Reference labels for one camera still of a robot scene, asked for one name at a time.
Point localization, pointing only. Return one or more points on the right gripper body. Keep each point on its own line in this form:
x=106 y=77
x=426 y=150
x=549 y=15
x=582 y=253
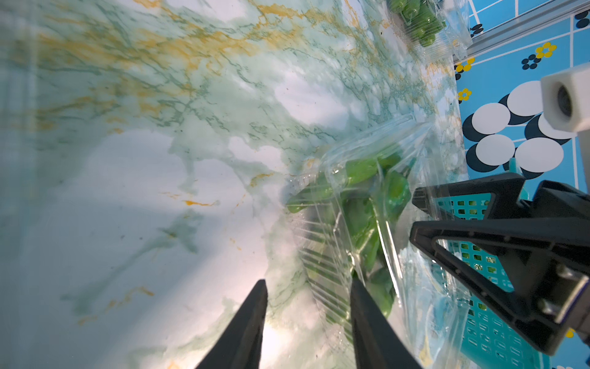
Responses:
x=557 y=271

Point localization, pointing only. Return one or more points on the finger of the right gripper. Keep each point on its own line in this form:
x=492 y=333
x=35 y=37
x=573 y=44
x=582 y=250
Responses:
x=488 y=257
x=493 y=197

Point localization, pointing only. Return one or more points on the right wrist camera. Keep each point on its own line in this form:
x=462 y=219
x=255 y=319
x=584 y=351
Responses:
x=565 y=99

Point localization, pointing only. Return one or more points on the right frame post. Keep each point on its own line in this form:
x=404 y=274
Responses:
x=540 y=17

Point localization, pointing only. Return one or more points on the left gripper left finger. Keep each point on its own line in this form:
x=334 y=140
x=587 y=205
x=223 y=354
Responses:
x=240 y=345

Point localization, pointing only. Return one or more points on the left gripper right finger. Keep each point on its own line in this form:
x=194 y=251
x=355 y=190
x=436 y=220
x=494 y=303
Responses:
x=375 y=343

